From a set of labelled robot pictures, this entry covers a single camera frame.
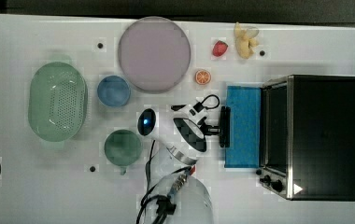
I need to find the blue cup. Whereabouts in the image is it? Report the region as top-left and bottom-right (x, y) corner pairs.
(97, 76), (131, 107)

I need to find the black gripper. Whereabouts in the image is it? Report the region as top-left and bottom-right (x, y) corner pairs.
(199, 118), (220, 136)

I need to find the green colander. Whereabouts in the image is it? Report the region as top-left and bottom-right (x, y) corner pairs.
(28, 55), (88, 149)

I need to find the lavender plate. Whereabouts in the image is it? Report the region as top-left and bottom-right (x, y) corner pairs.
(118, 17), (191, 92)

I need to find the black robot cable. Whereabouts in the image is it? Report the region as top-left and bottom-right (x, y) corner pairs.
(135, 139), (195, 224)

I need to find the peeled banana toy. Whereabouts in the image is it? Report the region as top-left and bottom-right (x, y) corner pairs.
(234, 22), (259, 59)

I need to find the red strawberry toy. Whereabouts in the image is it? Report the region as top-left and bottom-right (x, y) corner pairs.
(212, 40), (228, 57)

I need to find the green mug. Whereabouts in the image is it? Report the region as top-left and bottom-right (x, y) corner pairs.
(104, 130), (143, 175)

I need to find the orange slice toy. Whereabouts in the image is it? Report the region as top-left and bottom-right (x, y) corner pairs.
(194, 70), (211, 85)

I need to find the black toaster oven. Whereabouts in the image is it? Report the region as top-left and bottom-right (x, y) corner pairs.
(219, 74), (355, 202)

